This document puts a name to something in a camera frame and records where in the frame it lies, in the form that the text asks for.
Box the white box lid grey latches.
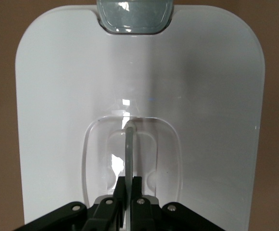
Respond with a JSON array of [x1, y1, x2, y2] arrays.
[[14, 0, 267, 231]]

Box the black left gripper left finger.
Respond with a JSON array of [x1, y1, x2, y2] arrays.
[[14, 177, 127, 231]]

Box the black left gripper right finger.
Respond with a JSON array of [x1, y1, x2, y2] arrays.
[[130, 177, 223, 231]]

